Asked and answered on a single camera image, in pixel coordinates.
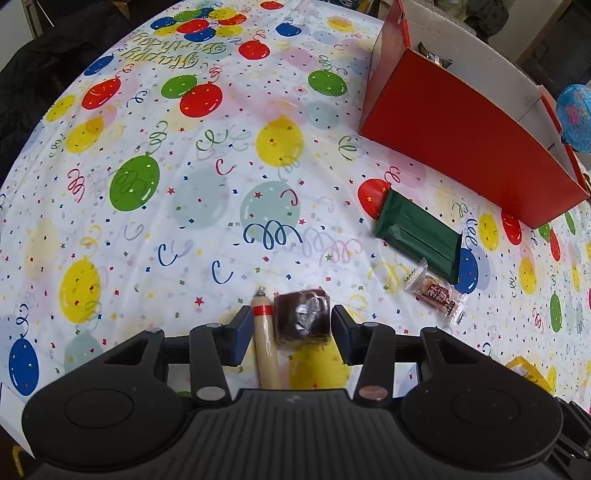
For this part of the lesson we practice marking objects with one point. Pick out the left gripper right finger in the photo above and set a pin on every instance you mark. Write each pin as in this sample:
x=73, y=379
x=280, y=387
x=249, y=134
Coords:
x=370, y=345

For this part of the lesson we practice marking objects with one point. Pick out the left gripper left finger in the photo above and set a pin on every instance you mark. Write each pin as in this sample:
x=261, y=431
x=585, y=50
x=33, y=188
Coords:
x=213, y=346

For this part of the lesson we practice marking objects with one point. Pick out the beige sausage stick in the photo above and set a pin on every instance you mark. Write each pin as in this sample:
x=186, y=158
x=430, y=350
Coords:
x=264, y=342

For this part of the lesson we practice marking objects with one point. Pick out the dark red candy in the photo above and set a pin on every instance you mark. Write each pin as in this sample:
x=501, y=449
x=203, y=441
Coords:
x=302, y=317

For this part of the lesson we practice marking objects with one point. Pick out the small clear candy packet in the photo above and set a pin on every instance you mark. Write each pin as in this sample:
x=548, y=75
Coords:
x=439, y=294

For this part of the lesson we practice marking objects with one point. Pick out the green snack bar packet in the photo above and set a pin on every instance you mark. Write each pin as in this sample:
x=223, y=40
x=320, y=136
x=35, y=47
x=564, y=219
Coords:
x=419, y=235

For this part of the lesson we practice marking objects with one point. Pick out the yellow triangle snack packet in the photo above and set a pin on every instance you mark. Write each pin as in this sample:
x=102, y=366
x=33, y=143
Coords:
x=529, y=371

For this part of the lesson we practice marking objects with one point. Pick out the black sesame snack packet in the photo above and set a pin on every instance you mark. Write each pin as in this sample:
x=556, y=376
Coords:
x=424, y=51

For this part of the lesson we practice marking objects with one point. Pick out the balloon print tablecloth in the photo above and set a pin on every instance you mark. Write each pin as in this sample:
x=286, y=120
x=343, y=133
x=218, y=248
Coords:
x=215, y=151

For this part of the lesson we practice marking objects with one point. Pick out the red cardboard box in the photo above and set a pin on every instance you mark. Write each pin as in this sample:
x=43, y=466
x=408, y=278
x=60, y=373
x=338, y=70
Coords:
x=481, y=122

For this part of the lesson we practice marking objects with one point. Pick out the blue desk globe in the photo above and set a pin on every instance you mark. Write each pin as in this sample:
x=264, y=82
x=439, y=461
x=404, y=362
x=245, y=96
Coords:
x=573, y=109

